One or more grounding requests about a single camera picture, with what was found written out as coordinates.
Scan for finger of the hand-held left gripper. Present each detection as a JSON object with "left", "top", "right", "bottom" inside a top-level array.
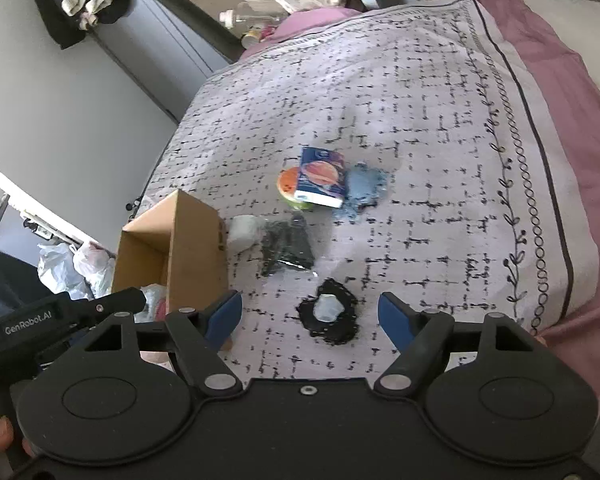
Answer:
[{"left": 69, "top": 287, "right": 148, "bottom": 322}]

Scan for dark fluffy rug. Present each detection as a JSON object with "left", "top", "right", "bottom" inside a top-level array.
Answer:
[{"left": 0, "top": 246, "right": 48, "bottom": 317}]

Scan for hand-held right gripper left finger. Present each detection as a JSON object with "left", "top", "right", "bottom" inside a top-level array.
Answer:
[{"left": 82, "top": 290, "right": 244, "bottom": 399}]

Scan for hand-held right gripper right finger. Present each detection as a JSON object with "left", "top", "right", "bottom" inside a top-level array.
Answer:
[{"left": 374, "top": 291, "right": 537, "bottom": 396}]

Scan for brown cardboard box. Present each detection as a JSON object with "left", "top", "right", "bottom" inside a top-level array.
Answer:
[{"left": 111, "top": 189, "right": 230, "bottom": 322}]

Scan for clear plastic bottle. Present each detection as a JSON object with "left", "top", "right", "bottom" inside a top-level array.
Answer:
[{"left": 219, "top": 2, "right": 283, "bottom": 32}]

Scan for burger plush toy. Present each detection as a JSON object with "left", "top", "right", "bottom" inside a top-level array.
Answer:
[{"left": 277, "top": 166, "right": 315, "bottom": 211}]

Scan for black item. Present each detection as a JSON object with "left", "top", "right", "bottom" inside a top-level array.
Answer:
[{"left": 258, "top": 211, "right": 317, "bottom": 277}]

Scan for white pillow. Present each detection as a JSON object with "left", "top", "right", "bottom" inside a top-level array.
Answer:
[{"left": 517, "top": 0, "right": 600, "bottom": 68}]

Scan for grey-blue soft cloth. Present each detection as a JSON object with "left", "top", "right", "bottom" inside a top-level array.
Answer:
[{"left": 331, "top": 161, "right": 389, "bottom": 221}]

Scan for white plastic bag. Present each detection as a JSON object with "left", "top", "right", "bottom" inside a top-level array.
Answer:
[
  {"left": 37, "top": 243, "right": 88, "bottom": 295},
  {"left": 72, "top": 241, "right": 117, "bottom": 297}
]

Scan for blue snack packet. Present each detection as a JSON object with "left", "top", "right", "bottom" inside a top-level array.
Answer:
[{"left": 294, "top": 146, "right": 349, "bottom": 209}]

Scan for black scrunchie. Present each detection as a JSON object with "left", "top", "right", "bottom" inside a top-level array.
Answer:
[{"left": 297, "top": 279, "right": 359, "bottom": 346}]

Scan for dark hanging clothes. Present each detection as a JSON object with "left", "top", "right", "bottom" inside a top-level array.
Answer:
[{"left": 23, "top": 0, "right": 132, "bottom": 51}]

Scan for printed grid blanket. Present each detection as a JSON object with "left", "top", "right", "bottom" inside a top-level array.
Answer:
[{"left": 130, "top": 0, "right": 600, "bottom": 382}]

